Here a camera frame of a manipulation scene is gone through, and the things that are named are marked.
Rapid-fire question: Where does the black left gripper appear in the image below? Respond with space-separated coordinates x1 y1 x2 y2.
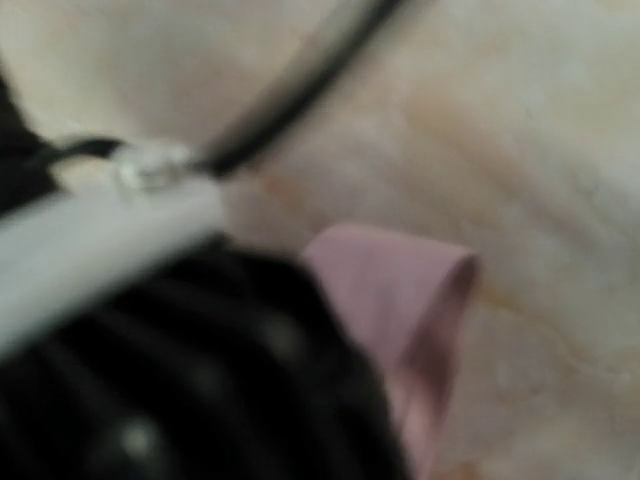
1 243 409 479

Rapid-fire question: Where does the pink umbrella black lining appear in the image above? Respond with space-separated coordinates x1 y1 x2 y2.
303 225 479 479

